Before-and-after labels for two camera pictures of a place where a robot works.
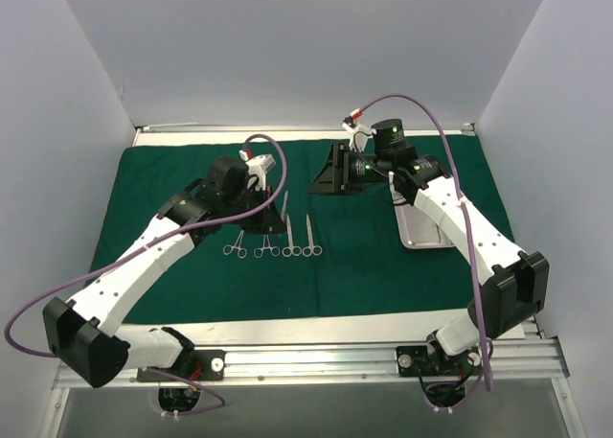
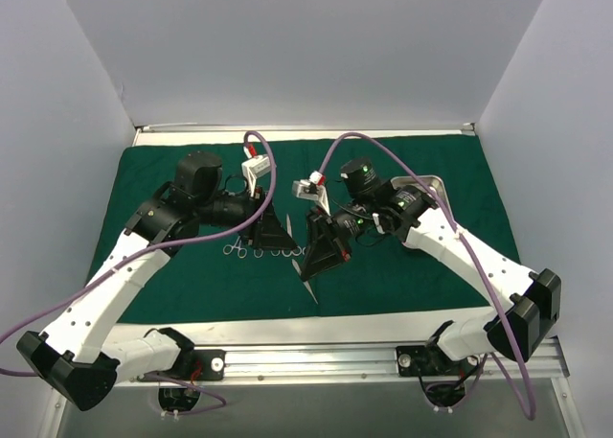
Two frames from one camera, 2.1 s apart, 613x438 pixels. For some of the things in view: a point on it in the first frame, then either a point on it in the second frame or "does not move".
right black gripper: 341,168 -> 327,231
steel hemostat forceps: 241,252 does not move
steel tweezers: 283,213 -> 306,285
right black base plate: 427,361 does not move
